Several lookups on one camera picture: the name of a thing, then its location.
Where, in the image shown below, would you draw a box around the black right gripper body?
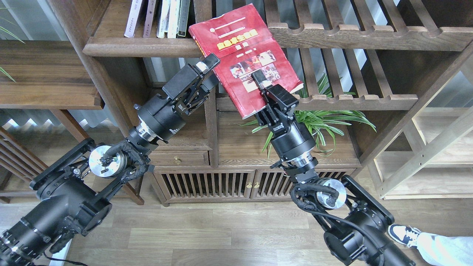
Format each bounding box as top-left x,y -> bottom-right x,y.
255,85 -> 315,161

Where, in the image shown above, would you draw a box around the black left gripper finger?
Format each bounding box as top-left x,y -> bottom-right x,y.
195,53 -> 220,74

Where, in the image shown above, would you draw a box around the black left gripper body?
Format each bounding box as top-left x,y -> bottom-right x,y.
134,64 -> 219,144

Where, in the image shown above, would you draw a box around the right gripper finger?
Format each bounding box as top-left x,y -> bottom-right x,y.
251,70 -> 273,91

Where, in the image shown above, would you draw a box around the red book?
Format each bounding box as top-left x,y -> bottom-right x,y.
189,4 -> 303,119

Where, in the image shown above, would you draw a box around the maroon book with white characters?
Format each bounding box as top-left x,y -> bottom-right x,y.
143,0 -> 157,38

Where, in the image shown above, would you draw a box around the white thick book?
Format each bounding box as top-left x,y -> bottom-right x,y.
124,0 -> 144,38

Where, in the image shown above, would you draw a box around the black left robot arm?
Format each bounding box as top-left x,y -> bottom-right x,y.
1,54 -> 220,266

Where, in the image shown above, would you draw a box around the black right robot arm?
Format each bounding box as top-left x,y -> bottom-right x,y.
252,70 -> 415,266

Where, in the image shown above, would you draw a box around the light wooden shelf unit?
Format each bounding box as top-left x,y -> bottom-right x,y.
367,58 -> 473,200

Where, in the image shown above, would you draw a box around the dark wooden bookshelf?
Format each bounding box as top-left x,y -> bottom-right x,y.
49,0 -> 472,207

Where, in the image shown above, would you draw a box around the dark upright book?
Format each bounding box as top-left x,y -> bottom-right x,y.
176,0 -> 191,38

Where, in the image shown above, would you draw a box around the green spider plant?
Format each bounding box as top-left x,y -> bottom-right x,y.
238,74 -> 377,159

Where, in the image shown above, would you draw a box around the white upright book left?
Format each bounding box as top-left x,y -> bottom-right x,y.
157,0 -> 170,38

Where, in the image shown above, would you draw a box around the white upright book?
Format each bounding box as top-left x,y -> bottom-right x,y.
167,0 -> 181,38
157,0 -> 170,38

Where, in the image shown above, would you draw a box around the white upright book middle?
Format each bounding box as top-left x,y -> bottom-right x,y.
167,0 -> 181,38

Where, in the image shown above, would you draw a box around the green leaves at left edge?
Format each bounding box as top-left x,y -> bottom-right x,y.
0,16 -> 25,83

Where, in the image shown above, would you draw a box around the white and navy sneaker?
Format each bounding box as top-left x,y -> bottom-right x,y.
388,224 -> 421,248

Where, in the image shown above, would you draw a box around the person leg grey trousers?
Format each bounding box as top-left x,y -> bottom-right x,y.
417,232 -> 473,266

